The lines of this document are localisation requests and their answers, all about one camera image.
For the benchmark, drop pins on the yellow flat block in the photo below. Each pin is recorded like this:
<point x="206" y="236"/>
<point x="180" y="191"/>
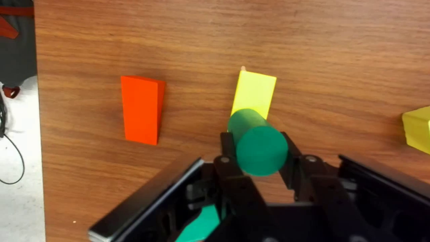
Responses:
<point x="254" y="92"/>

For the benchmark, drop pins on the orange wedge block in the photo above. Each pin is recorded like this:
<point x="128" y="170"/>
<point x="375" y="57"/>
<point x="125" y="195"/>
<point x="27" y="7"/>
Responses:
<point x="140" y="109"/>

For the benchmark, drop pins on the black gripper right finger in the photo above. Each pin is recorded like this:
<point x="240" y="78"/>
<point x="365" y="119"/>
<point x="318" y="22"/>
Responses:
<point x="309" y="179"/>

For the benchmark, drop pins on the green cylinder block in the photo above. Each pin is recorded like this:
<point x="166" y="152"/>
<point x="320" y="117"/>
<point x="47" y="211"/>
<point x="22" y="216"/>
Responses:
<point x="260" y="148"/>

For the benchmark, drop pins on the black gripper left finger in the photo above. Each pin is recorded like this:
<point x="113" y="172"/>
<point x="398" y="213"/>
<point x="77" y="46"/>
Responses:
<point x="233" y="183"/>

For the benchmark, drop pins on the yellow cube block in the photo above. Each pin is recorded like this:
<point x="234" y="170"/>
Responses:
<point x="418" y="129"/>

